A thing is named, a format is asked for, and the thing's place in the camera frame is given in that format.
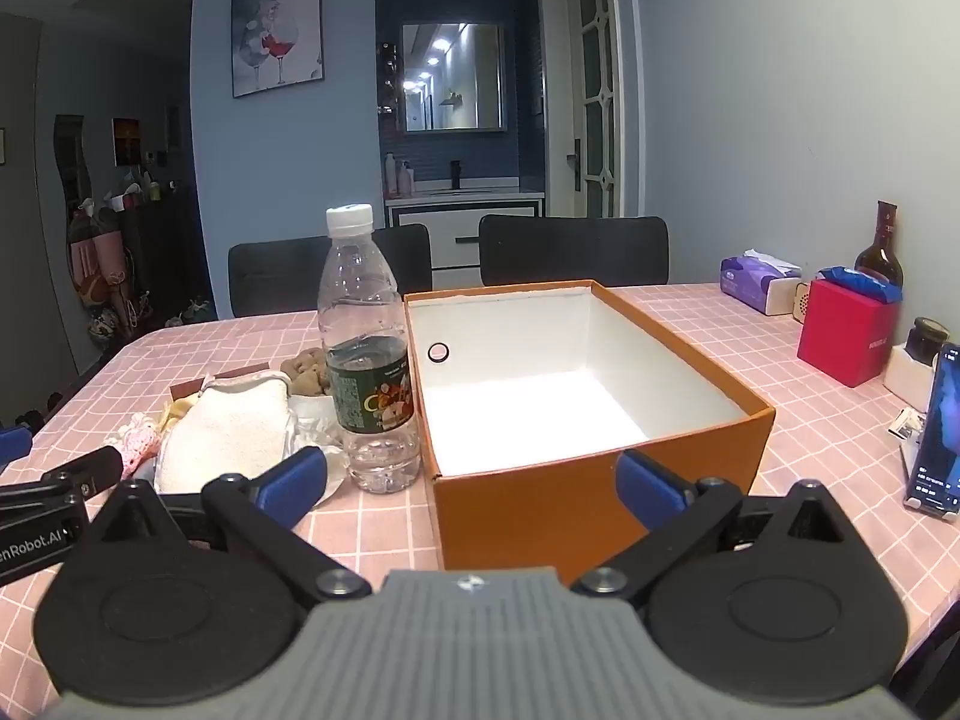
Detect small wooden speaker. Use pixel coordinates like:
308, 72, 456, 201
793, 281, 811, 323

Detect reddish brown sponge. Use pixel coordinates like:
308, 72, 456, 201
167, 362, 272, 403

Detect yellow cleaning cloth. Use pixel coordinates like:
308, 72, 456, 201
158, 394, 199, 433

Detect pink checkered tablecloth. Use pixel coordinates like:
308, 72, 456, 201
2, 284, 958, 718

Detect left black chair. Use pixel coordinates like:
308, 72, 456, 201
228, 224, 433, 317

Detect silver foil bundle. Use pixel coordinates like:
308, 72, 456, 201
288, 395, 348, 505

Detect right black chair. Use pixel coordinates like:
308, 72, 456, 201
478, 215, 669, 288

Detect pink bags on rack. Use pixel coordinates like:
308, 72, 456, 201
67, 199, 140, 346

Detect brown plush toy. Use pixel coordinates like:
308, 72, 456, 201
280, 348, 331, 397

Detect blue packet on red box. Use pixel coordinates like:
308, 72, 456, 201
818, 266, 903, 304

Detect smartphone on stand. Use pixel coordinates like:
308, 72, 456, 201
905, 343, 960, 520

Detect wall mirror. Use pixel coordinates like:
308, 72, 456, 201
400, 21, 506, 133

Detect white glass panel door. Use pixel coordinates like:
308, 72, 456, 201
539, 0, 646, 218

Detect small dark jar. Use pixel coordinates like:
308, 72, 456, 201
905, 317, 950, 367

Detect pink white crochet piece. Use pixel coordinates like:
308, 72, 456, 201
104, 413, 161, 479

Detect orange cardboard box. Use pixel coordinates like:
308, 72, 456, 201
405, 281, 775, 582

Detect black chair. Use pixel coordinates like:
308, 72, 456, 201
478, 215, 669, 288
228, 224, 433, 317

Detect wine glass wall picture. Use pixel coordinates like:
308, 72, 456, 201
231, 0, 325, 98

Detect red box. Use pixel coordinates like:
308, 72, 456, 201
797, 280, 900, 387

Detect dark glass wine bottle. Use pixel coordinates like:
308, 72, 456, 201
854, 200, 903, 288

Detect clear plastic water bottle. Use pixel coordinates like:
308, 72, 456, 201
317, 203, 420, 494

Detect purple tissue pack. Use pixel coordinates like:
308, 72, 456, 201
719, 249, 802, 317

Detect white terry cloth pouch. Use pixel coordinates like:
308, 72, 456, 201
155, 371, 293, 494

